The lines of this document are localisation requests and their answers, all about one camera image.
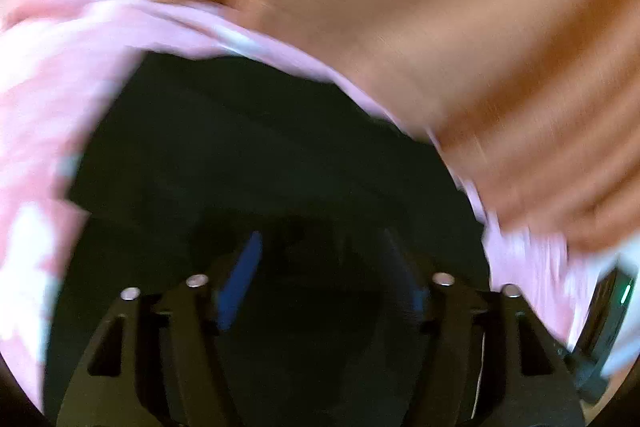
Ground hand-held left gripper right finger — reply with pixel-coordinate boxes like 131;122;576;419
384;229;586;427

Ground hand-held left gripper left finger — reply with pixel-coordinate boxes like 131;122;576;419
57;231;264;427

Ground black small garment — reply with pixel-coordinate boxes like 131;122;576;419
42;51;493;427

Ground orange curtain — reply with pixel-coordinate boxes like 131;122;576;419
50;0;640;253

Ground pink floral blanket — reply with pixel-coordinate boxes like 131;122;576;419
0;0;626;408

